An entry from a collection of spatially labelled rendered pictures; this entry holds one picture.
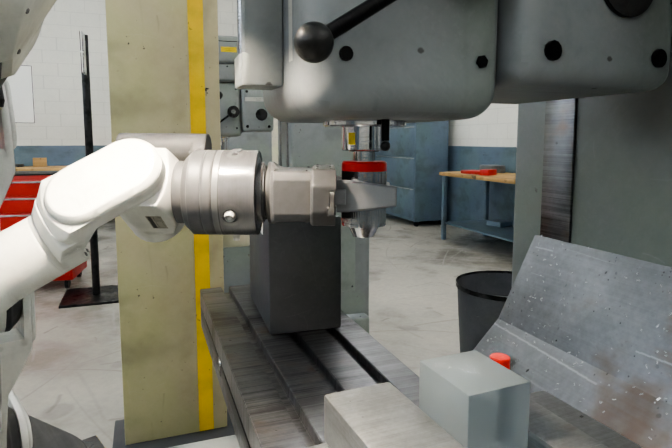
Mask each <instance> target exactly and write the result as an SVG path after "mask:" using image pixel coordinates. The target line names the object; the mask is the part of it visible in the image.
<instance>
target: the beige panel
mask: <svg viewBox="0 0 672 448"><path fill-rule="evenodd" d="M105 9H106V31H107V53H108V75H109V97H110V119H111V141H112V143H114V142H116V138H117V135H118V134H119V133H194V134H209V135H210V137H211V143H212V150H221V132H220V89H219V46H218V3H217V0H105ZM115 229H116V251H117V273H118V295H119V318H120V340H121V362H122V384H123V406H124V419H122V420H116V421H115V426H114V436H113V446H112V448H169V447H174V446H179V445H184V444H189V443H195V442H200V441H205V440H210V439H215V438H221V437H226V436H231V435H236V434H235V431H234V428H233V425H232V422H231V419H230V415H229V412H228V409H227V406H226V403H225V400H224V396H223V393H222V390H221V387H220V384H219V381H218V377H217V374H216V371H215V368H214V365H213V362H212V358H211V355H210V352H209V349H208V346H207V343H206V339H205V336H204V333H203V330H202V327H201V305H200V290H201V289H206V288H217V287H221V288H222V290H223V292H224V261H223V235H206V234H193V233H192V232H191V231H190V230H189V229H188V228H187V227H186V225H184V227H183V228H182V229H181V231H180V232H179V233H178V234H177V235H175V236H174V237H172V238H170V239H168V240H166V241H162V242H148V241H144V240H142V239H140V238H139V237H138V236H136V235H135V233H134V232H133V231H132V230H131V229H130V227H129V226H128V225H127V224H126V223H125V221H124V220H123V219H122V218H121V216H120V215H119V216H118V217H116V218H115Z"/></svg>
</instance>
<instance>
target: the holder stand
mask: <svg viewBox="0 0 672 448"><path fill-rule="evenodd" d="M250 291H251V297H252V299H253V301H254V303H255V305H256V307H257V309H258V311H259V313H260V315H261V317H262V319H263V321H264V323H265V325H266V327H267V329H268V331H269V333H270V334H272V335H273V334H282V333H291V332H300V331H309V330H318V329H327V328H336V327H340V326H341V217H340V216H338V215H336V218H335V226H312V225H311V224H310V222H308V223H305V222H277V223H275V224H269V223H268V219H267V220H265V222H264V223H262V227H261V232H260V234H259V235H250Z"/></svg>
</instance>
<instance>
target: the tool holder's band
mask: <svg viewBox="0 0 672 448"><path fill-rule="evenodd" d="M342 171H348V172H383V171H387V163H386V162H385V161H377V160H375V161H367V162H364V161H354V160H348V161H343V162H342Z"/></svg>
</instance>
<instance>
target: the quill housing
mask: <svg viewBox="0 0 672 448"><path fill-rule="evenodd" d="M364 1H366V0H283V81H284V83H283V86H281V87H279V88H276V89H273V90H263V100H264V105H265V107H266V109H267V111H268V113H269V114H270V115H271V116H272V117H274V118H276V119H277V120H279V121H282V122H287V123H323V121H328V120H381V119H390V120H403V121H406V123H418V122H434V121H450V120H465V119H470V118H474V117H477V116H478V115H480V114H482V113H483V112H484V111H485V110H486V109H487V108H488V107H489V106H490V104H491V102H492V100H493V98H494V93H495V83H496V52H497V20H498V0H396V1H395V2H393V3H392V4H390V5H389V6H387V7H385V8H384V9H382V10H381V11H379V12H377V13H376V14H374V15H373V16H371V17H369V18H368V19H366V20H365V21H363V22H361V23H360V24H358V25H357V26H355V27H353V28H352V29H350V30H349V31H347V32H345V33H344V34H342V35H341V36H339V37H338V38H336V39H334V46H333V50H332V53H331V54H330V56H329V57H328V58H327V59H325V60H324V61H322V62H320V63H308V62H305V61H304V60H302V59H301V58H300V57H299V56H298V55H297V53H296V51H295V49H294V35H295V33H296V31H297V30H298V28H299V27H300V26H301V25H303V24H304V23H307V22H310V21H317V22H320V23H323V24H324V25H327V24H329V23H330V22H332V21H333V20H335V19H337V18H338V17H340V16H342V15H343V14H345V13H346V12H348V11H350V10H351V9H353V8H355V7H356V6H358V5H359V4H361V3H363V2H364Z"/></svg>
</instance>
